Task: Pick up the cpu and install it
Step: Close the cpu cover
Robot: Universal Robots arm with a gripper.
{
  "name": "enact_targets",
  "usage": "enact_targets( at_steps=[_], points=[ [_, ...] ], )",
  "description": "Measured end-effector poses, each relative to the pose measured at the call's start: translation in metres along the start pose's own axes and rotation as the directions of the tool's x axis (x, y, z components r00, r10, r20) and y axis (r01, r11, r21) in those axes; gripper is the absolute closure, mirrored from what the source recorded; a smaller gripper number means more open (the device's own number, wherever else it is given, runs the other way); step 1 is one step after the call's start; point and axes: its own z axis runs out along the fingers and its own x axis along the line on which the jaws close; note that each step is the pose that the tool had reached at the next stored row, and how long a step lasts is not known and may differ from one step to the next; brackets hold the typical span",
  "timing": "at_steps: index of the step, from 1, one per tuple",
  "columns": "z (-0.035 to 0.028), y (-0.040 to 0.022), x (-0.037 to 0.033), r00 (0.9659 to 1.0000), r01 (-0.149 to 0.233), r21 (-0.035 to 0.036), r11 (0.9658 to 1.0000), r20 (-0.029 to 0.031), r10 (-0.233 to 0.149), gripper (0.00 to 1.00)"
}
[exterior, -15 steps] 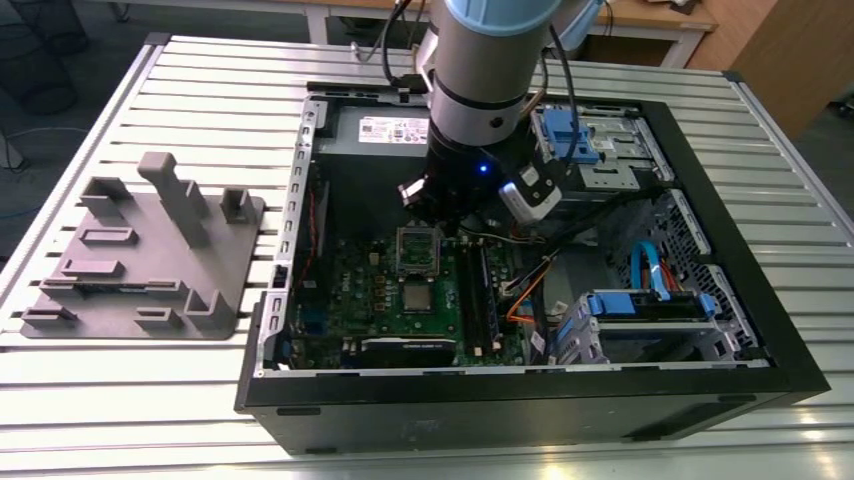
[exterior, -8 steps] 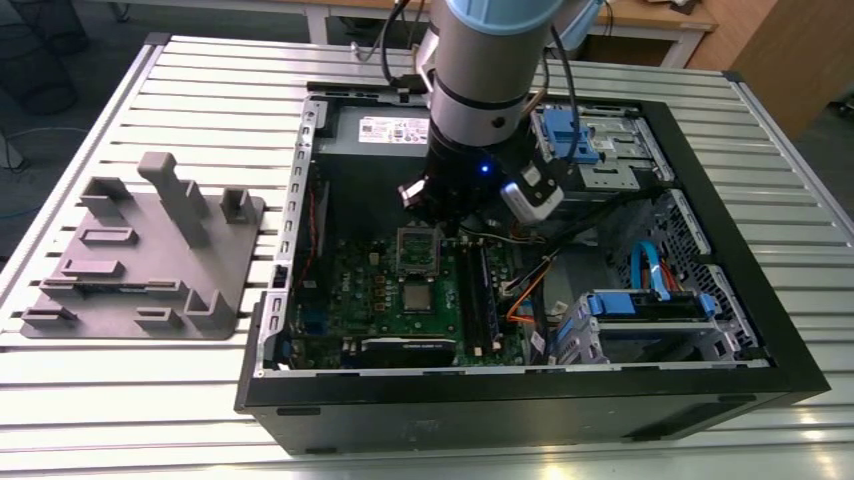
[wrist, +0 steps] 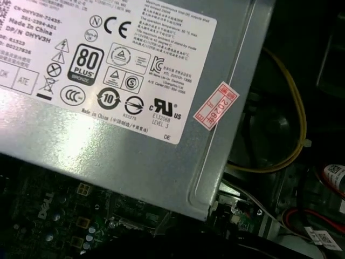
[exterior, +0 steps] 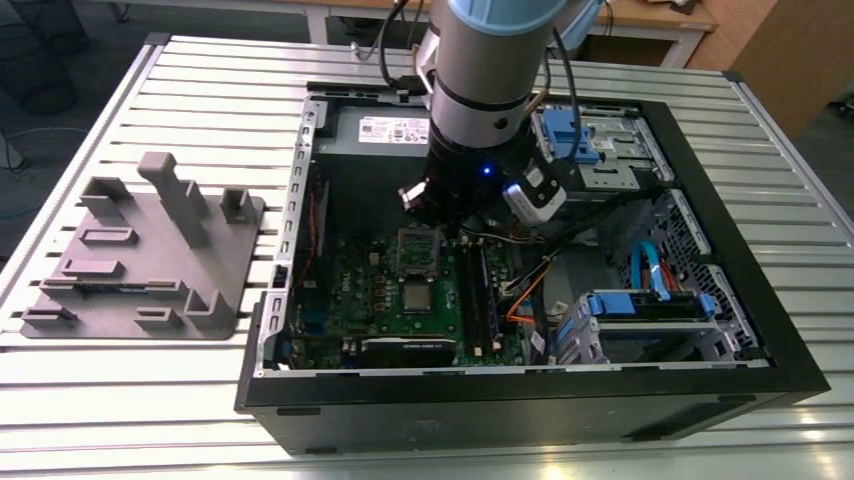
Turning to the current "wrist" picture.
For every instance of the grey power supply unit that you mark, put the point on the grey power supply unit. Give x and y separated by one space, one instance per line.
134 162

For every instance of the red sticker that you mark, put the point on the red sticker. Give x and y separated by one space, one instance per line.
217 106

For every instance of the white power supply label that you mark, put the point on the white power supply label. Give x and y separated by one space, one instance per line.
199 40

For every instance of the white four-pin connector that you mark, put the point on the white four-pin connector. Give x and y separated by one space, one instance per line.
83 189

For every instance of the black PC case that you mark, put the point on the black PC case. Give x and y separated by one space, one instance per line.
289 186

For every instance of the green motherboard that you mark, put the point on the green motherboard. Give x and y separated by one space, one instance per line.
54 215

